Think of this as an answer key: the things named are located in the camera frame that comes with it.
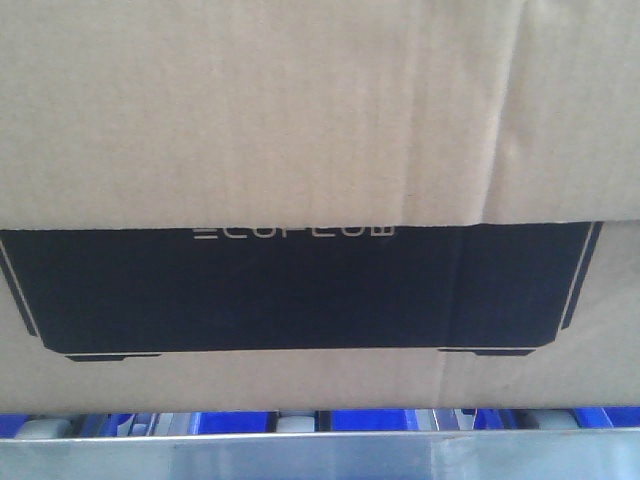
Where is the brown cardboard EcoFlow box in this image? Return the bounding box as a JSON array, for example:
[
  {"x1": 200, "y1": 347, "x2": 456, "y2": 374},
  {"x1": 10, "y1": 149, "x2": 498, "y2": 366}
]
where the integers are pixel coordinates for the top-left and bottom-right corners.
[{"x1": 1, "y1": 1, "x2": 639, "y2": 413}]

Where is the metal shelf front rail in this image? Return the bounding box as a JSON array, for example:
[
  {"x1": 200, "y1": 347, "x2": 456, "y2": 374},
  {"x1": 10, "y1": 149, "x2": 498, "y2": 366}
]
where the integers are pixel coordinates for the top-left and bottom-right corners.
[{"x1": 1, "y1": 429, "x2": 639, "y2": 479}]

